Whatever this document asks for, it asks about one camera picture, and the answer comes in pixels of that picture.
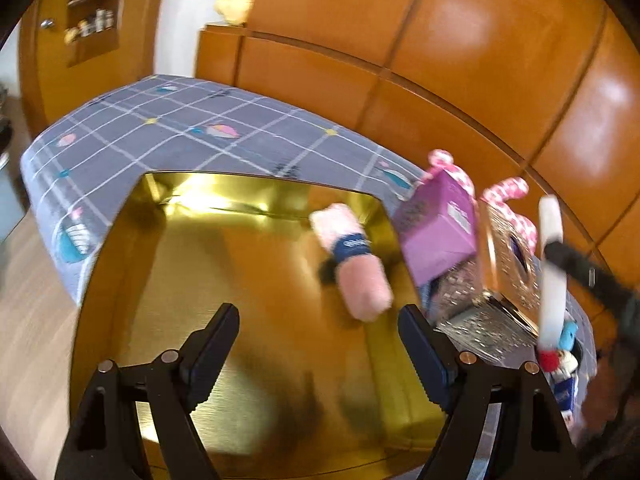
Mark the white long soft object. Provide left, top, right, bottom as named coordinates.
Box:
left=537, top=195, right=566, bottom=352

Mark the blue elephant plush toy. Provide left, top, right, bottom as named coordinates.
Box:
left=556, top=320, right=578, bottom=352

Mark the silver ornate tissue box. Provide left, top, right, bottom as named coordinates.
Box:
left=425, top=202, right=539, bottom=367

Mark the purple tissue pack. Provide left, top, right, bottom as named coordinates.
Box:
left=392, top=171, right=476, bottom=286

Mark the pink rolled towel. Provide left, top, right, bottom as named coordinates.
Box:
left=309, top=203, right=394, bottom=322

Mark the wooden headboard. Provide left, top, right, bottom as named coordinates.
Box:
left=195, top=0, right=639, bottom=285

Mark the grey patterned bed sheet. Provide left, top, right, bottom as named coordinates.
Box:
left=19, top=74, right=599, bottom=480

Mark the wooden shelf cabinet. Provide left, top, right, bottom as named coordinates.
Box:
left=18, top=0, right=160, bottom=138

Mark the yellow plush on headboard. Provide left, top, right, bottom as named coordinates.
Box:
left=214, top=0, right=254, bottom=26

